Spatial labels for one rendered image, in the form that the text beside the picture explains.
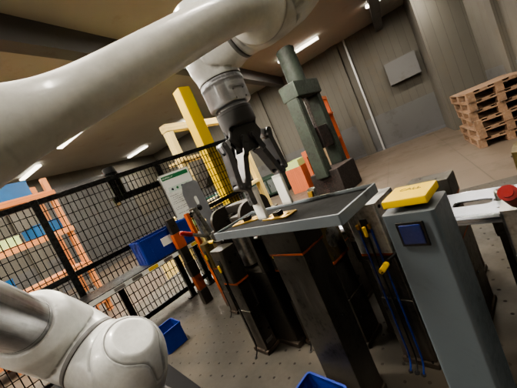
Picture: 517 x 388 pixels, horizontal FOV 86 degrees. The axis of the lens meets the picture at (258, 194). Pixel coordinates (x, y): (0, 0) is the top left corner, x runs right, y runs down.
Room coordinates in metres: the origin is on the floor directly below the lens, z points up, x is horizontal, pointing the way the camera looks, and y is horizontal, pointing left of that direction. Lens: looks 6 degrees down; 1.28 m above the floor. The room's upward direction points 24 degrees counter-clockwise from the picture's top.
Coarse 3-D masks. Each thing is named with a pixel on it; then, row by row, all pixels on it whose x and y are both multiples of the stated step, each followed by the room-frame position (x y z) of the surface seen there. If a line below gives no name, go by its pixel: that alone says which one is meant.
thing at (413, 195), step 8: (416, 184) 0.40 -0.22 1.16; (424, 184) 0.38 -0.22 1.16; (432, 184) 0.37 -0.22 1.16; (392, 192) 0.41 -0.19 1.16; (400, 192) 0.39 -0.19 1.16; (408, 192) 0.38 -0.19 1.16; (416, 192) 0.36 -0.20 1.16; (424, 192) 0.35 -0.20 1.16; (432, 192) 0.36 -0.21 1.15; (384, 200) 0.39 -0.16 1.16; (392, 200) 0.37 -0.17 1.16; (400, 200) 0.37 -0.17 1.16; (408, 200) 0.36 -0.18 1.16; (416, 200) 0.35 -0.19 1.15; (424, 200) 0.34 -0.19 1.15; (384, 208) 0.38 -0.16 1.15
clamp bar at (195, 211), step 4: (192, 208) 1.23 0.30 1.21; (196, 208) 1.21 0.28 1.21; (200, 208) 1.23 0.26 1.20; (192, 212) 1.21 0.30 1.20; (196, 212) 1.21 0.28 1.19; (196, 216) 1.21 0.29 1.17; (200, 216) 1.21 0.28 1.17; (196, 220) 1.23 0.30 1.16; (200, 220) 1.21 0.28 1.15; (204, 220) 1.22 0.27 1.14; (200, 224) 1.22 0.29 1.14; (204, 224) 1.21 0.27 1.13; (204, 228) 1.22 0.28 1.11; (208, 228) 1.22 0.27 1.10; (204, 232) 1.24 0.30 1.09; (208, 232) 1.22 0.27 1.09
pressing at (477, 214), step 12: (468, 192) 0.67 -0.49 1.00; (480, 192) 0.64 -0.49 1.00; (492, 192) 0.61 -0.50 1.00; (456, 204) 0.64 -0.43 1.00; (480, 204) 0.59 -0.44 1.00; (492, 204) 0.56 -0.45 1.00; (456, 216) 0.57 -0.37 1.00; (468, 216) 0.55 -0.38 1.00; (480, 216) 0.53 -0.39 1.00; (492, 216) 0.51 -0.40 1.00
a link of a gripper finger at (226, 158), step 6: (222, 144) 0.53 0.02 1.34; (228, 150) 0.54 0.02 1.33; (222, 156) 0.55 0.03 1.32; (228, 156) 0.53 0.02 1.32; (228, 162) 0.54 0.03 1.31; (234, 162) 0.54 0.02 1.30; (228, 168) 0.54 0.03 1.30; (234, 168) 0.53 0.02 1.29; (228, 174) 0.55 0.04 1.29; (234, 174) 0.53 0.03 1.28; (234, 180) 0.54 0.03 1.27; (240, 180) 0.54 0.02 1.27; (240, 186) 0.53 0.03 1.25
